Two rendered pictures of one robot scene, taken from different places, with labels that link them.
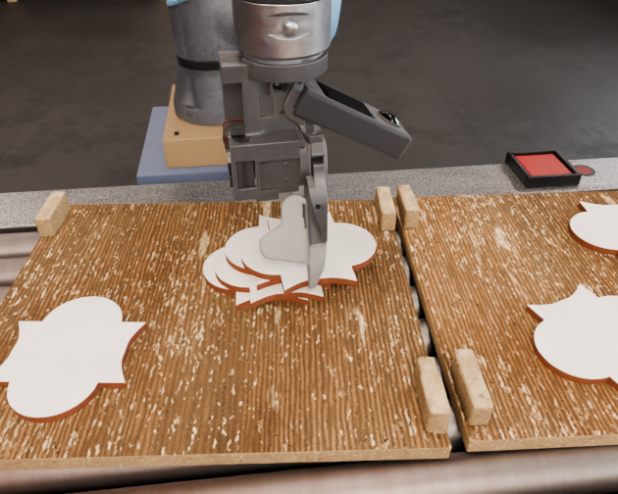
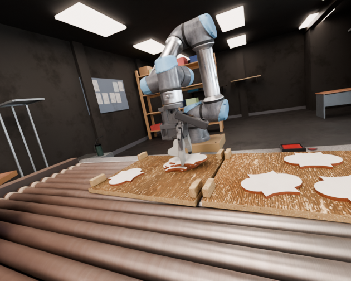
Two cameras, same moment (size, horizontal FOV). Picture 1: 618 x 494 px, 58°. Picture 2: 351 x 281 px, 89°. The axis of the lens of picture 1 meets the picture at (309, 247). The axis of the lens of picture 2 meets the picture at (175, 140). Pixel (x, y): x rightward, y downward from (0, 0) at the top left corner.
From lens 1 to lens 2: 0.35 m
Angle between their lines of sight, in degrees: 38
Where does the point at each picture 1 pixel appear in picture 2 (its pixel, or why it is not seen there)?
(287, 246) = (174, 151)
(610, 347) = (269, 184)
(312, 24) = (172, 95)
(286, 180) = (174, 135)
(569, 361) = (249, 186)
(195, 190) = not seen: hidden behind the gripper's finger
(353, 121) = (189, 119)
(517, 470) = (214, 213)
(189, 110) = not seen: hidden behind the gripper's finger
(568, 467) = (233, 215)
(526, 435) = (219, 202)
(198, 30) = not seen: hidden behind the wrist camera
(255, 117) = (166, 119)
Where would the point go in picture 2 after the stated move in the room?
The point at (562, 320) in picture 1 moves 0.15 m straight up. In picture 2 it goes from (257, 178) to (252, 122)
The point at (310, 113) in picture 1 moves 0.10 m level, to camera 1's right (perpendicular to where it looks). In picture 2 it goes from (178, 117) to (206, 114)
